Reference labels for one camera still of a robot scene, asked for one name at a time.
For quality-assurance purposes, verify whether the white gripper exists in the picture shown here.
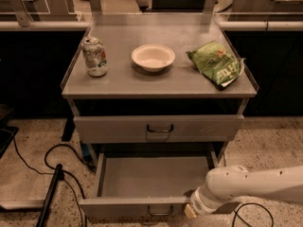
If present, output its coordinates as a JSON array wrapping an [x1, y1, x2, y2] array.
[[184, 186, 232, 218]]

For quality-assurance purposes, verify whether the grey drawer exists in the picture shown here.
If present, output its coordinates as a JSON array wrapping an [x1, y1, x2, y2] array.
[[74, 114, 244, 144], [79, 150, 242, 220]]

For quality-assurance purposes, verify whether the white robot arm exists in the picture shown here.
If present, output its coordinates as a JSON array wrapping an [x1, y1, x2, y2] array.
[[184, 166, 303, 218]]

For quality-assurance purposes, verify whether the grey top drawer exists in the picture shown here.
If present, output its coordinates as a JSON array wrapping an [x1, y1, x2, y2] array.
[[74, 114, 244, 144]]

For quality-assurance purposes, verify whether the grey metal drawer cabinet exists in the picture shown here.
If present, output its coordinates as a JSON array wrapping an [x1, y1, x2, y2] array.
[[60, 12, 259, 163]]

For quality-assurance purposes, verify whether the black power strip bar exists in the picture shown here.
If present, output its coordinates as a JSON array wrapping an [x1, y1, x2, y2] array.
[[36, 164, 63, 227]]

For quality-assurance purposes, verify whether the green chip bag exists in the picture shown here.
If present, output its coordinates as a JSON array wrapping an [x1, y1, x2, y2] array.
[[187, 41, 244, 90]]

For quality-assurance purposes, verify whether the white paper bowl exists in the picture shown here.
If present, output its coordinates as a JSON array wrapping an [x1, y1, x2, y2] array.
[[132, 44, 175, 72]]

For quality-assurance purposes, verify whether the crushed white soda can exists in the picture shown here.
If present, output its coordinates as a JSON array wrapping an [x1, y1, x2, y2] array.
[[81, 36, 108, 77]]

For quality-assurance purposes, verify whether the black floor cable right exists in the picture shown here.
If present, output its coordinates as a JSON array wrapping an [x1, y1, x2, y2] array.
[[223, 153, 275, 227]]

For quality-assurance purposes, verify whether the black floor cable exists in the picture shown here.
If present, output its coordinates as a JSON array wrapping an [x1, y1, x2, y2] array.
[[0, 128, 98, 227], [223, 153, 275, 227]]

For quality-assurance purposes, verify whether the black floor cable left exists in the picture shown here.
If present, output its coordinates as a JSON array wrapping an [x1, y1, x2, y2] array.
[[0, 128, 98, 227]]

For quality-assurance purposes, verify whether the white horizontal rail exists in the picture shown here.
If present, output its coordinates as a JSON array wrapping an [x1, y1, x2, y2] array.
[[0, 21, 303, 31]]

